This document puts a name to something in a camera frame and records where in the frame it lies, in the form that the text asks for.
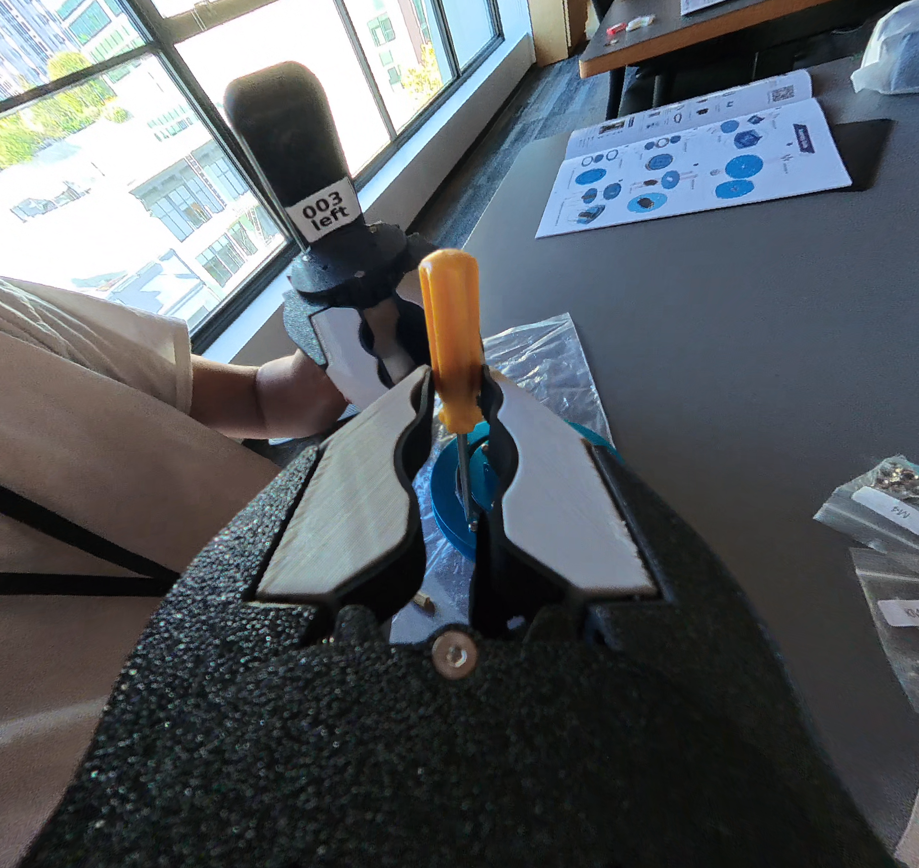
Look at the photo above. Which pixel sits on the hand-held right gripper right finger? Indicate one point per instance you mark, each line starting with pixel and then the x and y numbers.
pixel 574 516

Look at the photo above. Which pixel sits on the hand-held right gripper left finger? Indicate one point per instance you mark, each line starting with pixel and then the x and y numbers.
pixel 337 523

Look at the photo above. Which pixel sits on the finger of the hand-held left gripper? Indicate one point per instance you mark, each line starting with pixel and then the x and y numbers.
pixel 341 351

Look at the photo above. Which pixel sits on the blue round metal turntable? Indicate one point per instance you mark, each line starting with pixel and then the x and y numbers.
pixel 445 495

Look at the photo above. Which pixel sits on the person's left forearm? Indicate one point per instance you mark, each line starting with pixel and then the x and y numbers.
pixel 222 394

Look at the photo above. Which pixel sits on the person's left hand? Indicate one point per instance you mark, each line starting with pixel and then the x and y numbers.
pixel 301 401

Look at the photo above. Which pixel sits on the large window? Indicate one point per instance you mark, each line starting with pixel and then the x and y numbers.
pixel 215 57

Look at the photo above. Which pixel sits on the clear plastic bag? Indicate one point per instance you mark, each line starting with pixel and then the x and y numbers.
pixel 545 358

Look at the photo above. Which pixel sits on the person's beige shirt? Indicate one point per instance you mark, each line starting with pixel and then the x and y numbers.
pixel 108 416

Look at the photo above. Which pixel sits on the pile of small hardware bags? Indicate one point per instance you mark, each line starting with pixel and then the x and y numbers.
pixel 876 509

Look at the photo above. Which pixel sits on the small white box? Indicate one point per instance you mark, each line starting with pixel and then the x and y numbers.
pixel 639 22

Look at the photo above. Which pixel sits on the assembly instruction sheet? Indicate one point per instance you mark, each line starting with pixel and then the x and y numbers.
pixel 790 172

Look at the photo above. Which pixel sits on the white wrapped grey package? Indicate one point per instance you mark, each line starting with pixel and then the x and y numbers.
pixel 890 50

